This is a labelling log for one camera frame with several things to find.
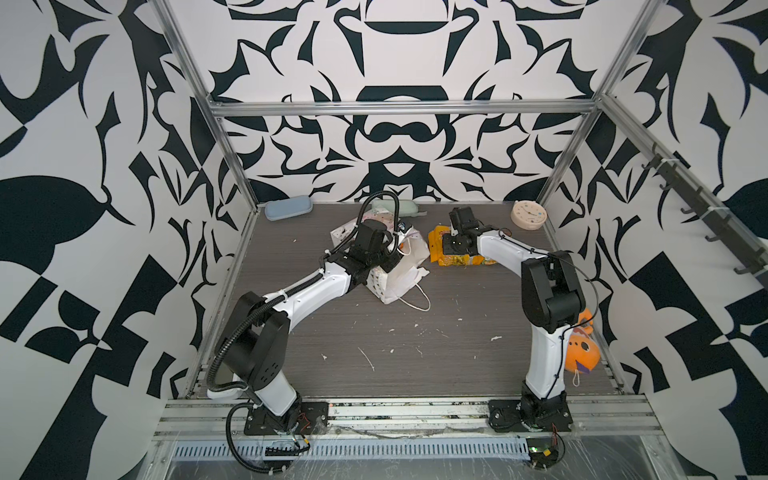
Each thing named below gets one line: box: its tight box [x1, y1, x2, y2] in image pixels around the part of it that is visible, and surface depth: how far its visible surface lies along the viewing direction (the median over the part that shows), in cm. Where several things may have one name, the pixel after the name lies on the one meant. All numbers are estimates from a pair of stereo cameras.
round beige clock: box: [510, 200, 548, 231], surface depth 117 cm
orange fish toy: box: [564, 309, 601, 374], surface depth 78 cm
